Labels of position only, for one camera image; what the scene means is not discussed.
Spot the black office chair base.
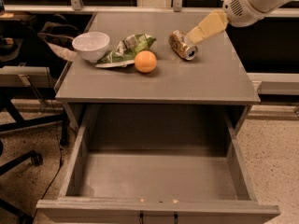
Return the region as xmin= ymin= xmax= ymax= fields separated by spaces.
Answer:
xmin=0 ymin=91 xmax=70 ymax=224

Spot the black floor cable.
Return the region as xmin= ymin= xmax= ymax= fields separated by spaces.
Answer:
xmin=29 ymin=77 xmax=64 ymax=222

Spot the orange round fruit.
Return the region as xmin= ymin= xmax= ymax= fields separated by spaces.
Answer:
xmin=135 ymin=50 xmax=157 ymax=73

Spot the green crumpled chip bag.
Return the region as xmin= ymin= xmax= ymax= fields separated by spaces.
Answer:
xmin=95 ymin=34 xmax=156 ymax=68

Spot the white ceramic bowl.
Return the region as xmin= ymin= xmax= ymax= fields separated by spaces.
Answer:
xmin=72 ymin=32 xmax=110 ymax=63

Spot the grey cabinet with counter top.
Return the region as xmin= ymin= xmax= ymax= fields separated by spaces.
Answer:
xmin=56 ymin=12 xmax=260 ymax=134

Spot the dark bag with white lining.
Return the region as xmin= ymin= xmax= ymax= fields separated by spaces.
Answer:
xmin=38 ymin=14 xmax=81 ymax=62

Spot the grey bench at left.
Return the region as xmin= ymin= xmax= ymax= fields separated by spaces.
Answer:
xmin=0 ymin=66 xmax=57 ymax=88

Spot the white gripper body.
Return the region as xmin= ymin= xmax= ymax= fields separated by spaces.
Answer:
xmin=222 ymin=0 xmax=265 ymax=27

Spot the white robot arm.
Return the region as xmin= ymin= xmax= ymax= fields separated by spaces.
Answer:
xmin=184 ymin=0 xmax=293 ymax=46

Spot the orange soda can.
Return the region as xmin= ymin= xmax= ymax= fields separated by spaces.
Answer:
xmin=168 ymin=30 xmax=198 ymax=61

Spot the open grey top drawer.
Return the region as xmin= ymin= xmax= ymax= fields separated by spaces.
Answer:
xmin=37 ymin=105 xmax=279 ymax=224

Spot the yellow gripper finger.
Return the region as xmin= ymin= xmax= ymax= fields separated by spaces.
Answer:
xmin=185 ymin=9 xmax=229 ymax=45

